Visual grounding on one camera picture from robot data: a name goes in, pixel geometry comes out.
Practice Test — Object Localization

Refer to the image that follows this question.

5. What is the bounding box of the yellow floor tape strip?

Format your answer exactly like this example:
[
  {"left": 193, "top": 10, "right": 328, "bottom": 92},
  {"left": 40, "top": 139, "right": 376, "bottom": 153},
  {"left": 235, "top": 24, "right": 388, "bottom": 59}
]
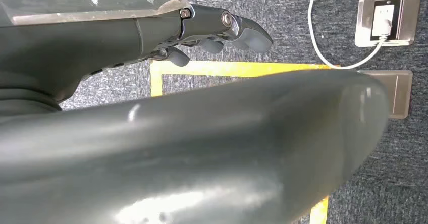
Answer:
[
  {"left": 309, "top": 196, "right": 330, "bottom": 224},
  {"left": 149, "top": 60, "right": 340, "bottom": 98}
]

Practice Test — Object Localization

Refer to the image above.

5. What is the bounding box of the white power plug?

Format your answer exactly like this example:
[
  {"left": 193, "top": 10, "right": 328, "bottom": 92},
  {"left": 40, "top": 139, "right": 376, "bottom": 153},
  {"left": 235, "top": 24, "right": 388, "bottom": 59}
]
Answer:
[{"left": 371, "top": 4, "right": 396, "bottom": 41}]

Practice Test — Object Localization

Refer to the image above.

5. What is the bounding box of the white power cable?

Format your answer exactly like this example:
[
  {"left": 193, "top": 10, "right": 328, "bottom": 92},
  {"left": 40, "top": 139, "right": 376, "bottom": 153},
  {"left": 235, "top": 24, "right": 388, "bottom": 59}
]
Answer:
[{"left": 307, "top": 0, "right": 389, "bottom": 71}]

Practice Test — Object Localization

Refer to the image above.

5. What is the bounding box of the ribbed grey left arm sleeve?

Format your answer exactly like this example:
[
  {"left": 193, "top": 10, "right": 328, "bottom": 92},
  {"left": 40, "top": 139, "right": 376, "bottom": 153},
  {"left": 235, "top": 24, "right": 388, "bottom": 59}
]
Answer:
[{"left": 0, "top": 79, "right": 63, "bottom": 117}]

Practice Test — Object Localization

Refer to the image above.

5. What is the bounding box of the steel floor cover plate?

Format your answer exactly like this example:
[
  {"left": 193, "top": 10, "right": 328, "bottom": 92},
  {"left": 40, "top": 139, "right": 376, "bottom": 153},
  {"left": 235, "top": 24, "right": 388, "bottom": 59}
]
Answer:
[{"left": 357, "top": 70, "right": 413, "bottom": 120}]

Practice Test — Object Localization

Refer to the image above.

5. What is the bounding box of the steel floor socket box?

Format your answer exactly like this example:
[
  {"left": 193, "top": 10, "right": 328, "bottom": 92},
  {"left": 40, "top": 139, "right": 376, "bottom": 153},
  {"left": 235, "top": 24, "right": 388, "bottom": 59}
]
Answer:
[{"left": 354, "top": 0, "right": 421, "bottom": 47}]

